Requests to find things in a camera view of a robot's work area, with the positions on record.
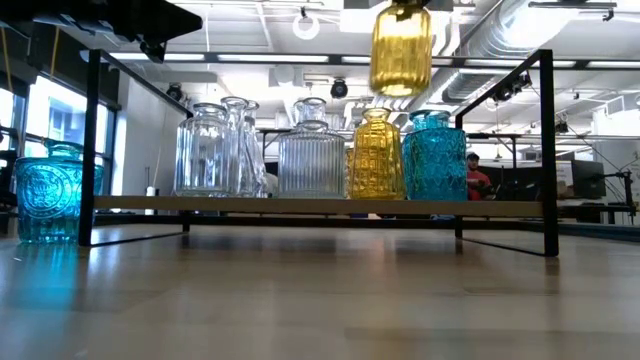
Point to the black dome ceiling camera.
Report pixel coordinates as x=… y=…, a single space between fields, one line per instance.
x=339 y=90

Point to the black metal wooden shelf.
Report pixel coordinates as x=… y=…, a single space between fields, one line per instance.
x=320 y=206

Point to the blue diamond pattern vase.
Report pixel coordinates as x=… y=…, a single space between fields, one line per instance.
x=435 y=170

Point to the bright window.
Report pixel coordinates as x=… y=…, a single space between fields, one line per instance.
x=55 y=120

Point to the silver flexible duct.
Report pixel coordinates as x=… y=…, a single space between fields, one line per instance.
x=465 y=87

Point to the small white bottle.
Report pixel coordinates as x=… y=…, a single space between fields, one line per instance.
x=150 y=191

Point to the person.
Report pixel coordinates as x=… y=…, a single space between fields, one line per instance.
x=477 y=182

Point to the black computer monitor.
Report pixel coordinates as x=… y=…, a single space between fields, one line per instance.
x=589 y=179

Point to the black aluminium rig frame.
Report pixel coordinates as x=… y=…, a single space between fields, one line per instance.
x=300 y=222

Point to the large white ventilation duct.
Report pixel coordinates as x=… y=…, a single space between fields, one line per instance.
x=525 y=30

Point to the yellow ribbed glass jar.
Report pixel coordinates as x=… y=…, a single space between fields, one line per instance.
x=400 y=55

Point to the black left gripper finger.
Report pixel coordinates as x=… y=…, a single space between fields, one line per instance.
x=150 y=32
x=160 y=15

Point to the tall yellow square-pattern vase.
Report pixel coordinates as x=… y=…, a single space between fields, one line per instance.
x=376 y=165

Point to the clear ribbed wide-neck jar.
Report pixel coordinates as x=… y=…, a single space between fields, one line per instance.
x=202 y=160

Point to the black overhead crossbar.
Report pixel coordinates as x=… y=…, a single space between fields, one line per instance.
x=300 y=59

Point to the clear ribbed squat bottle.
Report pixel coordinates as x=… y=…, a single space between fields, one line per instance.
x=311 y=170

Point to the blue medallion squat jar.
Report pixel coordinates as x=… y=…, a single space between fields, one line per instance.
x=47 y=200

